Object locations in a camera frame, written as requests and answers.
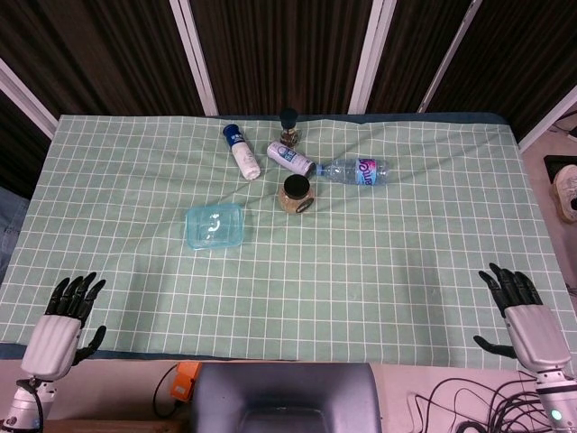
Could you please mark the white screen frame post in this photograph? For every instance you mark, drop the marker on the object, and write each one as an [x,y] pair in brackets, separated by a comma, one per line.
[446,58]
[194,54]
[372,54]
[27,101]
[547,119]

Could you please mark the pepper grinder with dark cap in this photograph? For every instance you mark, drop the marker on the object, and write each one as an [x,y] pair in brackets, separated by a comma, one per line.
[288,118]

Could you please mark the blue denim cloth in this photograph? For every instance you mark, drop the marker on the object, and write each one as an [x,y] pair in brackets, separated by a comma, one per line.
[11,225]

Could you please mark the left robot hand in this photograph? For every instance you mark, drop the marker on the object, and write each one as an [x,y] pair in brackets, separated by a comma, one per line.
[49,343]

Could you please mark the black flat board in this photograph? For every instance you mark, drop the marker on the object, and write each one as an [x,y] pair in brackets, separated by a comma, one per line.
[555,163]

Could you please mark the white bottle with blue cap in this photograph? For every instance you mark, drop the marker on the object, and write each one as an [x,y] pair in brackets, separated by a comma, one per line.
[243,158]

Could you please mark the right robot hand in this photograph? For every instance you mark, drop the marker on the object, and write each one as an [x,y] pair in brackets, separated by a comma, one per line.
[536,334]

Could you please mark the dark grey robot chest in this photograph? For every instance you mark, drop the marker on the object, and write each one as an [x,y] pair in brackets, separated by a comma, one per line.
[284,397]

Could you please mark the clear plastic container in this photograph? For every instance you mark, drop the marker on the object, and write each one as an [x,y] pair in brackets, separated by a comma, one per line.
[215,235]

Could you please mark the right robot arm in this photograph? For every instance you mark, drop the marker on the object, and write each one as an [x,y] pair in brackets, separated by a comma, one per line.
[554,397]

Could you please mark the orange plastic device with cable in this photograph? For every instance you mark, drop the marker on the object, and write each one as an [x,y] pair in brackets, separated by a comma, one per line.
[185,379]

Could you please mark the white sneaker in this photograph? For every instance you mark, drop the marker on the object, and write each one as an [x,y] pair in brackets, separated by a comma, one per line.
[567,189]

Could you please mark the round seed jar black lid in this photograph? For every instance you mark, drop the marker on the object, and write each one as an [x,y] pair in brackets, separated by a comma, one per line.
[295,187]

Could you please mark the clear water bottle blue label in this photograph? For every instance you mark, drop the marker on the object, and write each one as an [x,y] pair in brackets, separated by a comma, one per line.
[360,171]

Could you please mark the blue plastic lid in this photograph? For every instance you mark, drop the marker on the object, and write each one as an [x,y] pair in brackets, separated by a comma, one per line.
[227,225]

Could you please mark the green checked tablecloth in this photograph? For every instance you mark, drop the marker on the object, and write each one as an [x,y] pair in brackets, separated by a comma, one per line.
[360,270]

